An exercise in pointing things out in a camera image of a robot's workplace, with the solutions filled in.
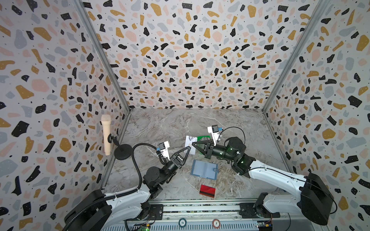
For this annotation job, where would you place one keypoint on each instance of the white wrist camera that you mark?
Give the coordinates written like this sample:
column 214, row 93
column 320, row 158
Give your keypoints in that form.
column 215, row 131
column 163, row 149

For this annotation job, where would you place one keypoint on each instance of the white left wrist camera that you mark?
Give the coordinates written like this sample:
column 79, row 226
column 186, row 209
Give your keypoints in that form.
column 163, row 149

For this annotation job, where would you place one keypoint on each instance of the blue card holder wallet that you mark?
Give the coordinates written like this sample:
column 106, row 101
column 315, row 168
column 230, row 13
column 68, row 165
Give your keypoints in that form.
column 204, row 170

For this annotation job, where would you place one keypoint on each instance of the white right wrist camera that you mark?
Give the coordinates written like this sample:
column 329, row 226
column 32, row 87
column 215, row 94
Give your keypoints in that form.
column 215, row 131

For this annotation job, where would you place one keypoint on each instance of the red round sticker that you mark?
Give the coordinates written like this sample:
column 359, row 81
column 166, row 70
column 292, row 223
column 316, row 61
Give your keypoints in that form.
column 216, row 224

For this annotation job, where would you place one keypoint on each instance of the green round sticker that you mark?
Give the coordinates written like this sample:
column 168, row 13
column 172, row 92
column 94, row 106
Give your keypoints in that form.
column 182, row 223

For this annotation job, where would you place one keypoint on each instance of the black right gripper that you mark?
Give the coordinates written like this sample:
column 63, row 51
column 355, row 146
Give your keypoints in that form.
column 215, row 149

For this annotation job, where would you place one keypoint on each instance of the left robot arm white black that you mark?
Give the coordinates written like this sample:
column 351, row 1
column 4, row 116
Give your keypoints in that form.
column 100, row 210

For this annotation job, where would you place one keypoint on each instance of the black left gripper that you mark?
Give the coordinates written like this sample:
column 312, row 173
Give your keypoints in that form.
column 179, row 162

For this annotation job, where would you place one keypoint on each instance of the red card black stripe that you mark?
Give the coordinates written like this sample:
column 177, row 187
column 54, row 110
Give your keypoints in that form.
column 207, row 191

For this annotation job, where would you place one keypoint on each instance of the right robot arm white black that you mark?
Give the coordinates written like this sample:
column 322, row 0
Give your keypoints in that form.
column 306, row 195

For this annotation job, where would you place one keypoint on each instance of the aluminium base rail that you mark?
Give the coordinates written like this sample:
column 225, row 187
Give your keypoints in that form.
column 233, row 214

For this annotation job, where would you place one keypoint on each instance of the green plastic card tray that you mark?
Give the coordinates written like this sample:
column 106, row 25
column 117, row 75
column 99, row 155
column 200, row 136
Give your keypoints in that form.
column 205, row 137

